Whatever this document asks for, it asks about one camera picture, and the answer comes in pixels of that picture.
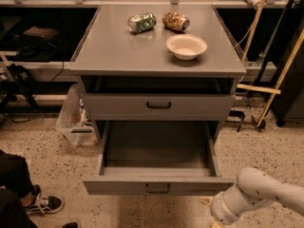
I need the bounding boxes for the crushed green soda can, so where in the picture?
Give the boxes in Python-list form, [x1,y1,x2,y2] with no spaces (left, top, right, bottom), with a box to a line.
[127,12,157,34]

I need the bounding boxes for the white paper bowl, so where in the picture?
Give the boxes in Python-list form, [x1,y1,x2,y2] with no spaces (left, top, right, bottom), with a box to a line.
[166,34,208,61]

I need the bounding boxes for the crushed brown soda can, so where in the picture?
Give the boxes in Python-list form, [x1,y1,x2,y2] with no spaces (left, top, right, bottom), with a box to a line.
[162,11,190,32]

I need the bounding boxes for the clear plastic bag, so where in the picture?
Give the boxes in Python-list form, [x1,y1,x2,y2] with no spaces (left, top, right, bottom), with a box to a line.
[55,84,98,146]

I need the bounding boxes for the grey middle drawer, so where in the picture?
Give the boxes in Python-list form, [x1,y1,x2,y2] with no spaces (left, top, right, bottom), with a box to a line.
[84,93,235,121]

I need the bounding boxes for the grey drawer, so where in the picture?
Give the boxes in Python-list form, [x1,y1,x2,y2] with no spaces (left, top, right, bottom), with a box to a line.
[84,121,234,196]
[84,93,235,121]

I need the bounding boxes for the grey drawer cabinet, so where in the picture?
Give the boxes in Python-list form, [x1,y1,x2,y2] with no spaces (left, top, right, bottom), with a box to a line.
[72,4,246,136]

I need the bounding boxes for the wooden easel frame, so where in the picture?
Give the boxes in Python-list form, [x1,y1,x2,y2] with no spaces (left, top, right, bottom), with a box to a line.
[237,0,304,129]

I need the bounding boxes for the grey bottom drawer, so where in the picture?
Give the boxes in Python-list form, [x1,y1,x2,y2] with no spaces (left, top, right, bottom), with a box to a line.
[84,121,234,196]

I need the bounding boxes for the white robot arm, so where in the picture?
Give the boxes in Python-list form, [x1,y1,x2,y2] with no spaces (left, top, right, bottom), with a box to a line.
[200,167,304,228]

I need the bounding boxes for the person's black trouser legs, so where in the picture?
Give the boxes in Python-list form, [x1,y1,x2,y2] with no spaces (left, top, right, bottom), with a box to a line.
[0,151,38,228]

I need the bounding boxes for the black sneaker lower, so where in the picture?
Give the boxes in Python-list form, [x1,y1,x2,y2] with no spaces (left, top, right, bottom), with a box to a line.
[25,193,64,215]

